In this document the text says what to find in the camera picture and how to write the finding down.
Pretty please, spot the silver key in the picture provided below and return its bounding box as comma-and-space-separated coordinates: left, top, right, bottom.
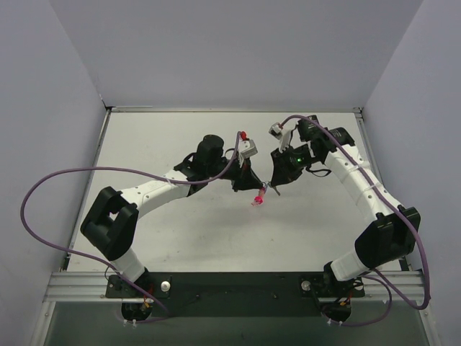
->
272, 186, 281, 196

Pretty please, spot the pink keychain charm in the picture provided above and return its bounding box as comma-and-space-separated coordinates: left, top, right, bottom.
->
251, 189, 266, 206

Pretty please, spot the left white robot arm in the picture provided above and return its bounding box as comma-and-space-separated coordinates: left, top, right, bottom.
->
80, 133, 263, 297

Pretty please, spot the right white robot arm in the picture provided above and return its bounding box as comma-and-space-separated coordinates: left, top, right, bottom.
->
269, 115, 421, 282

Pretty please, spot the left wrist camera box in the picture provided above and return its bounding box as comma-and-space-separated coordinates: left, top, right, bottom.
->
238, 139, 258, 160

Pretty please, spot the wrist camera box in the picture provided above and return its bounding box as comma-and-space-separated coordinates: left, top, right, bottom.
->
268, 123, 289, 140
238, 139, 258, 160

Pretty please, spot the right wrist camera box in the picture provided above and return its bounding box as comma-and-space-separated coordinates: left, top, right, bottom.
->
268, 123, 289, 140

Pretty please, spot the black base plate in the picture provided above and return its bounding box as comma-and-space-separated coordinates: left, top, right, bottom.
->
121, 272, 364, 321

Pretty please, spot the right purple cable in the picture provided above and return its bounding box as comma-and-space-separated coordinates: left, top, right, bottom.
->
279, 114, 432, 327

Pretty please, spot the purple cable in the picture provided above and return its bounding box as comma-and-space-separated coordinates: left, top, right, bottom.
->
19, 130, 249, 324
279, 114, 432, 327

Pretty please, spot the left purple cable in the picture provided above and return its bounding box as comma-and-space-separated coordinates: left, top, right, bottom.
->
19, 130, 249, 324

